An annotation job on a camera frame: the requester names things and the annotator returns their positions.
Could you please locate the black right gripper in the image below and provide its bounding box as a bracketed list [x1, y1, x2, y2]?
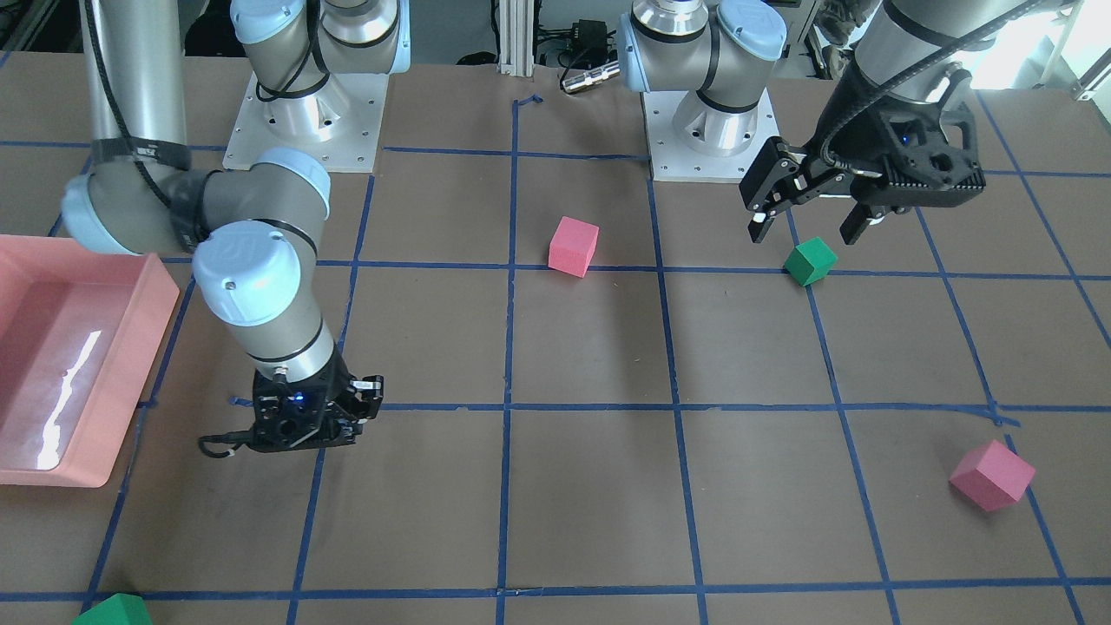
[250, 351, 386, 452]

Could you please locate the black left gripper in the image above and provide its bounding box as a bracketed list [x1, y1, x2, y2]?
[739, 69, 987, 246]

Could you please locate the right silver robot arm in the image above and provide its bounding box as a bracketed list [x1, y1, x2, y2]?
[61, 1, 386, 458]

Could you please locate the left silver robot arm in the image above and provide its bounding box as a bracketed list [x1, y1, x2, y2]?
[615, 1, 1043, 245]

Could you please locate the pink foam cube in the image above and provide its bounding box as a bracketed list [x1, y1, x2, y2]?
[949, 440, 1035, 513]
[547, 216, 600, 279]

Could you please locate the pink plastic bin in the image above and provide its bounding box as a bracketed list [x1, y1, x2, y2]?
[1, 234, 179, 488]

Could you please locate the green foam cube near bin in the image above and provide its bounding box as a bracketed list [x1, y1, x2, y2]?
[72, 593, 152, 625]

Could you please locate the pink foam cube far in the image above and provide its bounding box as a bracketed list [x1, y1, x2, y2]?
[949, 440, 1035, 513]

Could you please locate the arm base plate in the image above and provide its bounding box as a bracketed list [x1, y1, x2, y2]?
[642, 90, 780, 183]
[222, 74, 390, 173]

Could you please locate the aluminium frame post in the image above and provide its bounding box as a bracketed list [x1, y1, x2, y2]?
[496, 0, 536, 78]

